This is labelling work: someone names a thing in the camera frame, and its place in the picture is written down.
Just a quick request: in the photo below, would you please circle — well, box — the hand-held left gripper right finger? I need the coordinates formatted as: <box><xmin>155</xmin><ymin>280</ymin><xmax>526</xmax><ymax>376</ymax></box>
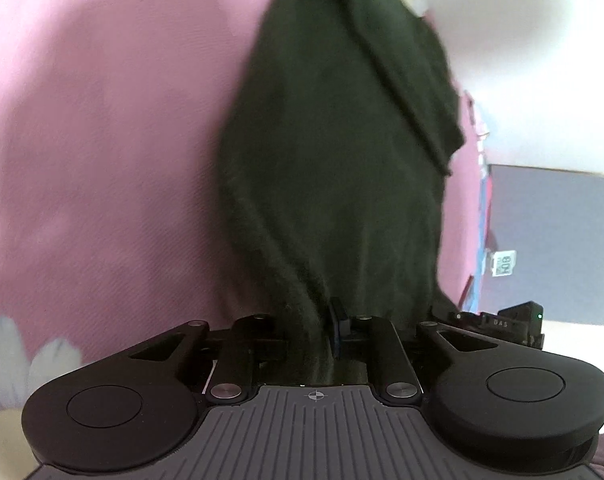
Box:
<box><xmin>329</xmin><ymin>297</ymin><xmax>489</xmax><ymax>407</ymax></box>

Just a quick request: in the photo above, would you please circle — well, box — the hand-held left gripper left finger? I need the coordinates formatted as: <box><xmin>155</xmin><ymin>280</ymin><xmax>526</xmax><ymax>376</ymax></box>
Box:
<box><xmin>129</xmin><ymin>313</ymin><xmax>289</xmax><ymax>404</ymax></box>

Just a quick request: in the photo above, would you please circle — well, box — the black knit sweater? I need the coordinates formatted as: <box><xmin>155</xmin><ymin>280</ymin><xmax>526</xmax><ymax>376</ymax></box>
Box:
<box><xmin>216</xmin><ymin>0</ymin><xmax>467</xmax><ymax>387</ymax></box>

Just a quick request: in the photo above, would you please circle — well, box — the white label tag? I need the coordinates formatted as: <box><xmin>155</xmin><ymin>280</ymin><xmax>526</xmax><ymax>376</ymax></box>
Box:
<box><xmin>491</xmin><ymin>250</ymin><xmax>518</xmax><ymax>278</ymax></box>

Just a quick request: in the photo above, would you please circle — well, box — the grey panel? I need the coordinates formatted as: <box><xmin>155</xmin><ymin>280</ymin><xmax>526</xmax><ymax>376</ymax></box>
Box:
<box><xmin>480</xmin><ymin>163</ymin><xmax>604</xmax><ymax>327</ymax></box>

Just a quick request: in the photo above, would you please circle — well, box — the pink floral bedsheet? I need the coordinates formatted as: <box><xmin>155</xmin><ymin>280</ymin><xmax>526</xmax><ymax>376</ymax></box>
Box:
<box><xmin>0</xmin><ymin>0</ymin><xmax>604</xmax><ymax>480</ymax></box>

